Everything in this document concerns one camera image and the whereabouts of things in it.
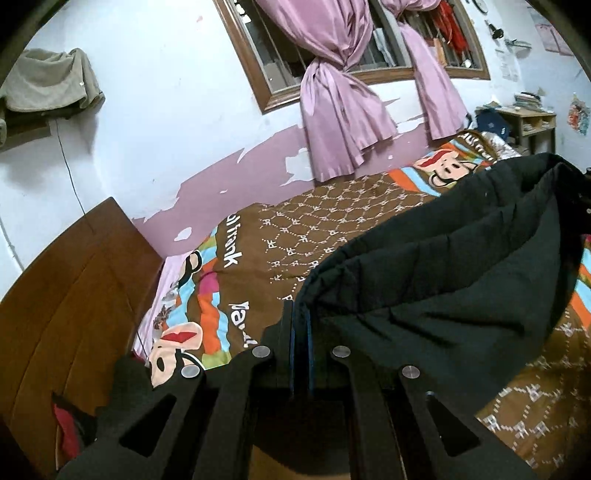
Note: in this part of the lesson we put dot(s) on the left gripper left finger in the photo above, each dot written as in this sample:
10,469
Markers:
203,424

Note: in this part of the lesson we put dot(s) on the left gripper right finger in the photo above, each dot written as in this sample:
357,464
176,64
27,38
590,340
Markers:
393,396

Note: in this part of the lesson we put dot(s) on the black jacket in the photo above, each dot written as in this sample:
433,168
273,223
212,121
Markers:
467,286

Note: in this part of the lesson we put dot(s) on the colourful cartoon bed blanket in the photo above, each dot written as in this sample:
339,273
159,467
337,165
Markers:
216,300

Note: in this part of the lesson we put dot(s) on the brown wooden headboard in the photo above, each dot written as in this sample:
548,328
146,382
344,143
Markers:
65,322

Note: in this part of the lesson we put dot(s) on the left pink curtain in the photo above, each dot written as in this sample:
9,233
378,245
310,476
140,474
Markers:
342,116

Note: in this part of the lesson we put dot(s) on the pink curtain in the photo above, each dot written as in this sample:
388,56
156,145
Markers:
442,103
342,116

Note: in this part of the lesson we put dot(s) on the right pink curtain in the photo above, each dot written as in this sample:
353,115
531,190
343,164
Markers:
442,103

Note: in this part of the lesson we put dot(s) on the dark blue bag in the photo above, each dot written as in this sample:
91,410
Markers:
489,120

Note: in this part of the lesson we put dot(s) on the wooden side desk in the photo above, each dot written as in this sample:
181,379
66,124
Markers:
532,131

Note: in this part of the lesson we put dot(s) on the red hanging garment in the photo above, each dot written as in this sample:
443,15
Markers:
445,19

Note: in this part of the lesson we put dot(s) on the brown wooden window frame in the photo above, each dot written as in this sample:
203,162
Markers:
275,66

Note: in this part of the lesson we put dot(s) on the beige cloth on wall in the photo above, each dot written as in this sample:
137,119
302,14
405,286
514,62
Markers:
43,83

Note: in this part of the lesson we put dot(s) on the round wall clock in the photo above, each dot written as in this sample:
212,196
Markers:
481,6

